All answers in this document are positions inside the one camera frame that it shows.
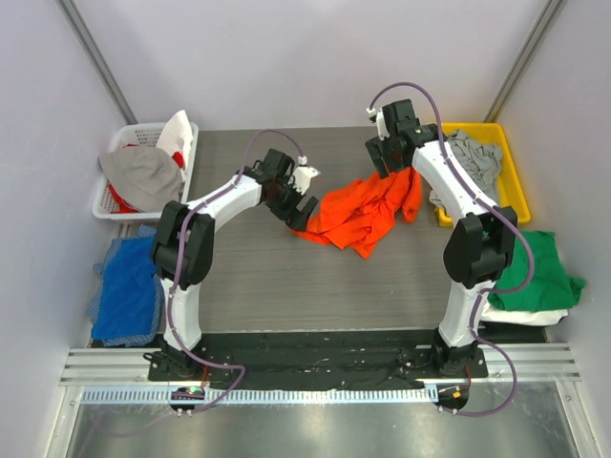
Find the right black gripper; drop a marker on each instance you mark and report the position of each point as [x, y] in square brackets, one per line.
[383, 156]

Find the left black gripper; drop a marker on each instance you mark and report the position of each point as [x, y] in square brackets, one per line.
[287, 205]

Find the orange t shirt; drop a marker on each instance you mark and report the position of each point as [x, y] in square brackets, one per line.
[360, 214]

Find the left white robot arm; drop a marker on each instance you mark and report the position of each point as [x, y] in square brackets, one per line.
[183, 249]

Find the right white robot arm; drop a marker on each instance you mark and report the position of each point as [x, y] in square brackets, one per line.
[481, 244]

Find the grey shirt in yellow bin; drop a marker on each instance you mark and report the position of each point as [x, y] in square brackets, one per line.
[481, 161]

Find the yellow plastic bin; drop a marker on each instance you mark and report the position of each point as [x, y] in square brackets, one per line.
[509, 186]

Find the white cloth in basket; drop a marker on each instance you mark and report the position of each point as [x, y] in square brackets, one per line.
[177, 136]

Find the beige grey shirt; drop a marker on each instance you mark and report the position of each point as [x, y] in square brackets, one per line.
[145, 176]

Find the red cloth in basket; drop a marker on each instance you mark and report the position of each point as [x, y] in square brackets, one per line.
[123, 206]

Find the white plastic basket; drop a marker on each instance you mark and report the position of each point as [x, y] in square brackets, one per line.
[141, 134]

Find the white folded t shirt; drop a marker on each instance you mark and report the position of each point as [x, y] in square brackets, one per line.
[491, 314]

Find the green folded t shirt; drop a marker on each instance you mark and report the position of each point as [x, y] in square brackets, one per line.
[550, 289]

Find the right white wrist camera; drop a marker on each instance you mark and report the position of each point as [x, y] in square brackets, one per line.
[376, 116]

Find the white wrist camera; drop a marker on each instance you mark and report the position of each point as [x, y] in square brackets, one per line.
[303, 174]
[376, 116]

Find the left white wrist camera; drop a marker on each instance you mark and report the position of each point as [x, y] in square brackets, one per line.
[303, 174]

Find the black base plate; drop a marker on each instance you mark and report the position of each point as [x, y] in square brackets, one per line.
[316, 361]

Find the slotted cable duct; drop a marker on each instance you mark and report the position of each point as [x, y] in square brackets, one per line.
[191, 395]

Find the right corner metal post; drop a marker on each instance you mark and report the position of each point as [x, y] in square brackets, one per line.
[543, 24]

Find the corner metal post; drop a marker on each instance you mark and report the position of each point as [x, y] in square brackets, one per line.
[87, 41]
[543, 24]

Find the aluminium rail frame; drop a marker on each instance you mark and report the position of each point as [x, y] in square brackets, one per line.
[530, 405]

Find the left corner metal post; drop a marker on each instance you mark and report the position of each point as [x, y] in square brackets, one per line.
[87, 41]

